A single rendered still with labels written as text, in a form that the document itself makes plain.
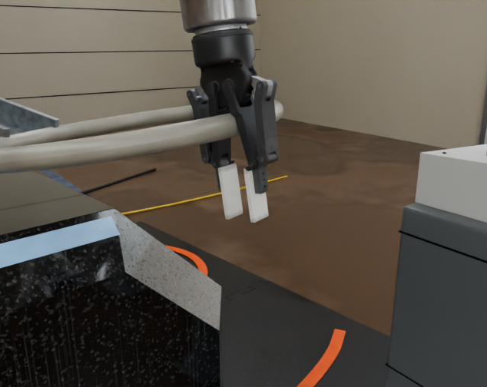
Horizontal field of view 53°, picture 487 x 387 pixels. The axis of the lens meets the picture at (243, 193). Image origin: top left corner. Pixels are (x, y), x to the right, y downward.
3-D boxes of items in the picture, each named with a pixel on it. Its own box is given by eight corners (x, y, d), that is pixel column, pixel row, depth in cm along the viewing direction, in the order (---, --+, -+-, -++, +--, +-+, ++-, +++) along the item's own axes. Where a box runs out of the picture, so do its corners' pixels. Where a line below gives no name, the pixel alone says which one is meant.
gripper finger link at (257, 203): (258, 163, 63) (262, 163, 62) (264, 215, 64) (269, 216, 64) (243, 168, 61) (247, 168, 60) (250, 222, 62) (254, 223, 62)
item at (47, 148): (-120, 181, 68) (-126, 160, 67) (114, 127, 110) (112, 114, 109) (169, 167, 45) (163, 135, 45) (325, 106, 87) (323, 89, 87)
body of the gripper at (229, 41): (267, 24, 59) (276, 101, 61) (217, 35, 65) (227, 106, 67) (225, 25, 54) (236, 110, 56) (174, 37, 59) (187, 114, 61)
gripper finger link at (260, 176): (256, 151, 61) (276, 151, 59) (262, 190, 63) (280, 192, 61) (249, 153, 60) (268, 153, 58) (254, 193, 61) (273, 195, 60)
